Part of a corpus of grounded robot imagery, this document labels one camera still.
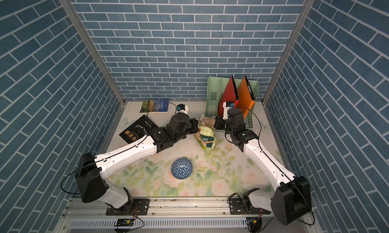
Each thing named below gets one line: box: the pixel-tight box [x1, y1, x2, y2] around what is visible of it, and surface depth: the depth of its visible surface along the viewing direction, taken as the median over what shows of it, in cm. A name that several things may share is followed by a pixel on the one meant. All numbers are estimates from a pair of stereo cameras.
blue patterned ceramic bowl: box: [170, 157, 193, 180], surface depth 86 cm
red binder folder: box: [218, 75, 240, 116], surface depth 101 cm
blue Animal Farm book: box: [139, 99, 170, 114], surface depth 118 cm
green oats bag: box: [193, 115, 217, 155], surface depth 82 cm
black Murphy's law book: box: [119, 114, 160, 144], surface depth 101 cm
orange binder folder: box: [237, 75, 256, 120], surface depth 86 cm
